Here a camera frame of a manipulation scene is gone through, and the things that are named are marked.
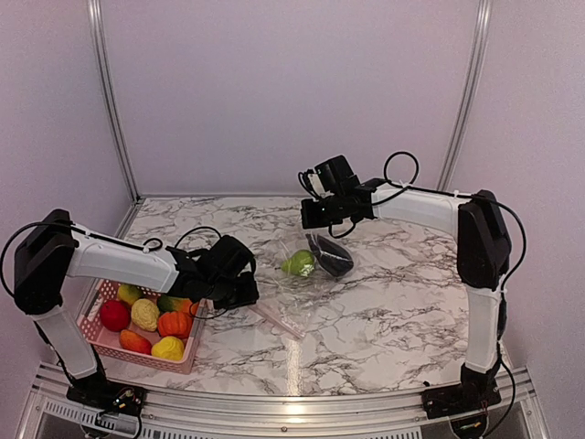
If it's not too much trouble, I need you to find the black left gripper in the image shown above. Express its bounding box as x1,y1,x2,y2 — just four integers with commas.
207,271,261,310

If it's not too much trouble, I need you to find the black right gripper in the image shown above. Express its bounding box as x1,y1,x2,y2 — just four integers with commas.
302,192,346,228

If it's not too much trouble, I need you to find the green orange fake mango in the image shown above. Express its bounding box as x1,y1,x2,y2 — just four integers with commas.
156,294,198,316

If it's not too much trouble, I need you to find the orange fake fruit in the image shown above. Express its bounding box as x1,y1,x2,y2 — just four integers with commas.
157,311,193,339

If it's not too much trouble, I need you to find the light green fake pear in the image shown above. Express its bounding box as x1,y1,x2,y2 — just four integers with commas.
281,250,315,277

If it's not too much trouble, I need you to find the clear zip top bag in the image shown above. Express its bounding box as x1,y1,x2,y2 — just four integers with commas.
250,228,357,339

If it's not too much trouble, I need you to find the beige fake bread ball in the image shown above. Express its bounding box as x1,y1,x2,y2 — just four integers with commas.
131,298,160,332

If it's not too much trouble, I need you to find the yellow fake lemon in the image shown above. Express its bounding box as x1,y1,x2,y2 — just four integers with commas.
151,336,185,361

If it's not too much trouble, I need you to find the red fake apple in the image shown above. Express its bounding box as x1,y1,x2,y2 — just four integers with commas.
100,300,131,332

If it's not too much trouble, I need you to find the red orange fake tomato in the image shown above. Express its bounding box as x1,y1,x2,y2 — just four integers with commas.
119,329,152,355

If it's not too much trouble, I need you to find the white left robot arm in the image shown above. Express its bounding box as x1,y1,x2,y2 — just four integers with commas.
1,209,260,407

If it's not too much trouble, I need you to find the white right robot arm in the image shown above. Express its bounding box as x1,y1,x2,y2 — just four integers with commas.
297,155,512,410

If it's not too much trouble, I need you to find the small yellow green fruit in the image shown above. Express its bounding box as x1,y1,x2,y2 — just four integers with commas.
117,284,144,307

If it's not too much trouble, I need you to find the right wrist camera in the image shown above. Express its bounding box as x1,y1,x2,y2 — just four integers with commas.
297,169,325,199

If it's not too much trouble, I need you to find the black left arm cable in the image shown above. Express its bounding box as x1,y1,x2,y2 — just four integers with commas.
175,226,229,319

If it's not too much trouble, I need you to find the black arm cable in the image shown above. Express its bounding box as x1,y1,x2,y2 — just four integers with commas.
175,226,229,319
328,151,529,294

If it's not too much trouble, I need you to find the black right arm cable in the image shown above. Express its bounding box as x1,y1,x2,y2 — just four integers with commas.
328,151,529,294

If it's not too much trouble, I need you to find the front aluminium rail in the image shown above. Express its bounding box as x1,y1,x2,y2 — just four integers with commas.
17,374,549,439

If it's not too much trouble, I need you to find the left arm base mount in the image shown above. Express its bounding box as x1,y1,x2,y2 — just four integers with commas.
67,380,146,416

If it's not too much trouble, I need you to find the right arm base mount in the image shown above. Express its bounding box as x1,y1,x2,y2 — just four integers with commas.
421,384,502,419

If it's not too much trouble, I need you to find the right aluminium frame post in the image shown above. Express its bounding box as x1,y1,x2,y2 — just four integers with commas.
436,0,493,191

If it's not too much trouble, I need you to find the aluminium frame post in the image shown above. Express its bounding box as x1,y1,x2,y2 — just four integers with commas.
436,0,493,191
87,0,141,202

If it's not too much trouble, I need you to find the left aluminium frame post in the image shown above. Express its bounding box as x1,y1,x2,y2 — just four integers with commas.
87,0,141,202

